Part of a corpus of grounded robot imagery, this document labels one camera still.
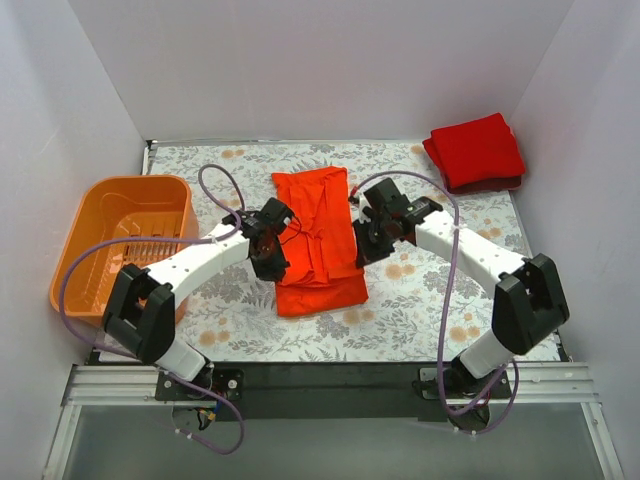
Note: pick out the aluminium frame rail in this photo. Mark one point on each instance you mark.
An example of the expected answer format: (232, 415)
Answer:
(328, 421)

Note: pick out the orange plastic basket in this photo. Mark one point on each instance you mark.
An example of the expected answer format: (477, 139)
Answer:
(148, 209)

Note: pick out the orange t-shirt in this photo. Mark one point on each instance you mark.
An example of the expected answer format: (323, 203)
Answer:
(319, 245)

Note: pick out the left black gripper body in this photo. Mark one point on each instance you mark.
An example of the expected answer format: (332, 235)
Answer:
(272, 257)

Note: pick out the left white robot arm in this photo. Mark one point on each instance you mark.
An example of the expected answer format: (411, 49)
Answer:
(141, 310)

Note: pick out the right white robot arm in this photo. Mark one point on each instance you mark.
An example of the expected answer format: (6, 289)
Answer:
(528, 298)

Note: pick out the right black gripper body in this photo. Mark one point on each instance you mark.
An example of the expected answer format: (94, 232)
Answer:
(371, 245)

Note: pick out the folded dark red t-shirt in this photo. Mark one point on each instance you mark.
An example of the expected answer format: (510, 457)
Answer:
(485, 185)

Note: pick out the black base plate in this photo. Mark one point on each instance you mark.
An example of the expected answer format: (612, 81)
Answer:
(327, 390)

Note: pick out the floral patterned table mat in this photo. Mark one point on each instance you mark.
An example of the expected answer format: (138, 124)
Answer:
(417, 308)

